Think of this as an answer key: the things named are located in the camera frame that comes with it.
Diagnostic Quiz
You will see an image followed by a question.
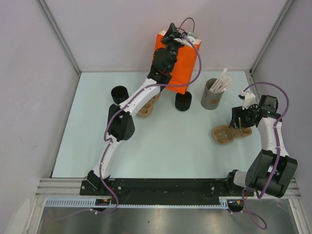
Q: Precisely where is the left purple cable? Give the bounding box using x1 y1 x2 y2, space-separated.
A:
47 17 203 220

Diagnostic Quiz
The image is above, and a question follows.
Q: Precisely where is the white slotted cable duct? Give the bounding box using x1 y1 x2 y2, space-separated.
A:
45 197 228 209

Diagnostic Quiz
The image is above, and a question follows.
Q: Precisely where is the brown pulp cup carrier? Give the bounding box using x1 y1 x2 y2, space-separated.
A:
211 125 253 145
137 93 160 117

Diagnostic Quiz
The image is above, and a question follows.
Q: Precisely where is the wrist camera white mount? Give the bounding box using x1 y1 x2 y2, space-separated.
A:
174 32 197 47
238 91 256 110

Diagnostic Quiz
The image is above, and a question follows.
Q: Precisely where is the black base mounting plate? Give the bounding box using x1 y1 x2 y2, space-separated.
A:
80 176 242 201

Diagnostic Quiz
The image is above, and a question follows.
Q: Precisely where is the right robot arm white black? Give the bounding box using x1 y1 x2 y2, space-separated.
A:
225 91 297 198

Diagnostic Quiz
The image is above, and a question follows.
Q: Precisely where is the orange paper bag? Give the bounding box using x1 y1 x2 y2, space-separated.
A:
154 30 202 94

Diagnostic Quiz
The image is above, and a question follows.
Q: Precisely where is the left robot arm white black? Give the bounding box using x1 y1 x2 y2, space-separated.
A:
80 22 189 195

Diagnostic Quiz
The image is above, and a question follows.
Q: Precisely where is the left black coffee cup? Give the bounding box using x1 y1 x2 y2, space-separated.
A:
111 85 129 104

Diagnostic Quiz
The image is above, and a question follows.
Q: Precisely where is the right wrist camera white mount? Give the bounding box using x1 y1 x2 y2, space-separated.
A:
238 91 256 110

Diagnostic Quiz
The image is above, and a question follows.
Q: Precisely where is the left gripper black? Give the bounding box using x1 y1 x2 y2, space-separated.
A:
160 23 185 72

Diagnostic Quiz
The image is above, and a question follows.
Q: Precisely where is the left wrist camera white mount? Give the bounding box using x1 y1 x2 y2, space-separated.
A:
174 32 197 47

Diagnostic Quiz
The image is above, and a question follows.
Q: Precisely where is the black coffee cup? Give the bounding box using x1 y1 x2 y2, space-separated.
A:
111 85 129 104
175 91 192 111

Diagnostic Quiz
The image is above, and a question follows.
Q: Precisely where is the grey straw holder cup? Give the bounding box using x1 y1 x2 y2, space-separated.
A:
200 78 224 110

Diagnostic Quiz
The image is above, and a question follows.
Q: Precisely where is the middle black coffee cup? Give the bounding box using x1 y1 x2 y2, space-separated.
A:
175 91 192 111

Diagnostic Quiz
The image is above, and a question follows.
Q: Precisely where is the aluminium frame rail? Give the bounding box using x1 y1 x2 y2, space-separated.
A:
35 178 301 199

